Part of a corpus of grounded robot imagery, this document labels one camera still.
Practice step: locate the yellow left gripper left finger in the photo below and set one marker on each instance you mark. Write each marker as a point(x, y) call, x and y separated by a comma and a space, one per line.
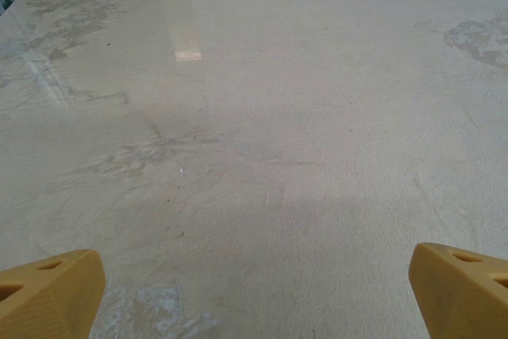
point(47, 295)

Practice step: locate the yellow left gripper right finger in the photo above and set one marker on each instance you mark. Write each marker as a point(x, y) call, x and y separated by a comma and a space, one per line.
point(460, 295)

